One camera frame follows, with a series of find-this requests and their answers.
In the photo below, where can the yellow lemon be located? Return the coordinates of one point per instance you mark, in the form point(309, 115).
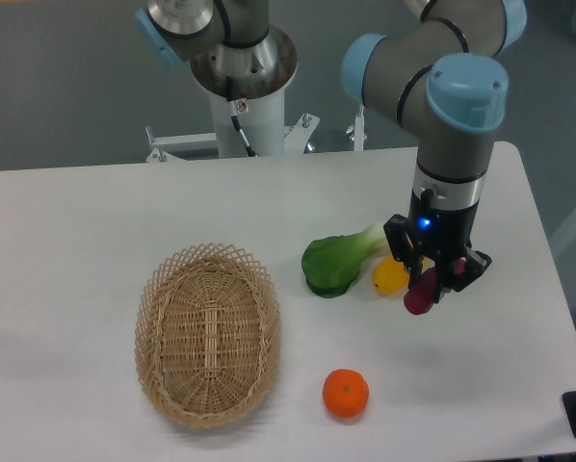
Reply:
point(389, 276)

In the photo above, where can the oval wicker basket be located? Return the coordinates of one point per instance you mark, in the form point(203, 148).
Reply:
point(208, 336)

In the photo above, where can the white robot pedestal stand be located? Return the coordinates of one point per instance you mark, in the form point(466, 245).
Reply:
point(242, 128)

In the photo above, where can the green bok choy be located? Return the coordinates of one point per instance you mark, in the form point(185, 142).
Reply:
point(331, 265)

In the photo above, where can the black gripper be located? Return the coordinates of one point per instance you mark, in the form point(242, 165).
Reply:
point(428, 231)

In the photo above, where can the orange mandarin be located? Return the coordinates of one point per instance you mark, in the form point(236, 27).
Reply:
point(345, 393)

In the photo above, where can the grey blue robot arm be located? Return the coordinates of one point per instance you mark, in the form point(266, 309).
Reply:
point(441, 83)

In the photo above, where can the purple sweet potato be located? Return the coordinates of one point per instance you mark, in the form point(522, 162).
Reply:
point(420, 298)

